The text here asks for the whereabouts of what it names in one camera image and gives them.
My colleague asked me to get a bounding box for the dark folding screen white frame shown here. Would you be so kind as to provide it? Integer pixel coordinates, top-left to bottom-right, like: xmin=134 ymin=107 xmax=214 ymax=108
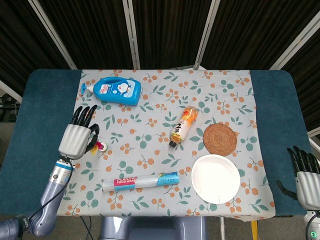
xmin=0 ymin=0 xmax=320 ymax=132

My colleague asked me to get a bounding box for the blue felt covered table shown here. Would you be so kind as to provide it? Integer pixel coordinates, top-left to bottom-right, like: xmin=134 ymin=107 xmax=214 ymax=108
xmin=0 ymin=68 xmax=314 ymax=217

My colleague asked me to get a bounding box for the orange juice plastic bottle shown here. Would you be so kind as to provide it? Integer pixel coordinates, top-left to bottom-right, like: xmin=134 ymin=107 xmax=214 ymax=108
xmin=168 ymin=105 xmax=200 ymax=149

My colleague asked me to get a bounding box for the white paper plate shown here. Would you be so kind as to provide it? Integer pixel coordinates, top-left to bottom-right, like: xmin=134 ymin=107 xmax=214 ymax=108
xmin=191 ymin=154 xmax=241 ymax=205

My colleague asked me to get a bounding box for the round woven rattan coaster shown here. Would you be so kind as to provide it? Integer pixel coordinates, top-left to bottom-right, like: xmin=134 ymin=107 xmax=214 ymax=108
xmin=202 ymin=124 xmax=238 ymax=157

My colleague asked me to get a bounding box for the floral leaf print tablecloth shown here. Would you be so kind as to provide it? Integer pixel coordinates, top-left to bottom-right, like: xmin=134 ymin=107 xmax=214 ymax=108
xmin=56 ymin=68 xmax=277 ymax=218

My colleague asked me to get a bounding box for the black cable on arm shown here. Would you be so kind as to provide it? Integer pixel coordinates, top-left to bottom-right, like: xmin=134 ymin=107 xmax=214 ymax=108
xmin=14 ymin=159 xmax=75 ymax=240

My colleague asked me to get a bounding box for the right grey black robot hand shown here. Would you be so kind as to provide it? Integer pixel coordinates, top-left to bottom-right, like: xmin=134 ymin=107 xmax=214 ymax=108
xmin=275 ymin=145 xmax=320 ymax=210

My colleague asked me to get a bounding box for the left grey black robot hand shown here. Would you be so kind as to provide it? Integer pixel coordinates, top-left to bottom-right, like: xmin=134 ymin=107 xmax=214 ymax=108
xmin=58 ymin=104 xmax=101 ymax=161

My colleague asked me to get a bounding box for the plastic food wrap roll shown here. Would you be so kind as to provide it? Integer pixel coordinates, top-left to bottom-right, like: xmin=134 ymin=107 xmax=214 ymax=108
xmin=101 ymin=171 xmax=181 ymax=193

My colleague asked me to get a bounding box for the yellow post under table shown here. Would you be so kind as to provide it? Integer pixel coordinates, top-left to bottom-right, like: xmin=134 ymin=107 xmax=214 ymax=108
xmin=250 ymin=219 xmax=259 ymax=240

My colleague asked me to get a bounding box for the grey robot torso base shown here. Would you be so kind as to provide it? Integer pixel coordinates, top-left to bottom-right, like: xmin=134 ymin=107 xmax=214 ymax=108
xmin=99 ymin=215 xmax=209 ymax=240

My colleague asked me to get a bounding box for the blue pump soap bottle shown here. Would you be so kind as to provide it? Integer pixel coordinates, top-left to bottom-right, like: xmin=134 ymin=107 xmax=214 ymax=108
xmin=80 ymin=76 xmax=142 ymax=107

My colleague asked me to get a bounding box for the small colourful toy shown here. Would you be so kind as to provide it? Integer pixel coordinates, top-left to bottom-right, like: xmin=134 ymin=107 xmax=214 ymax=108
xmin=90 ymin=135 xmax=109 ymax=157

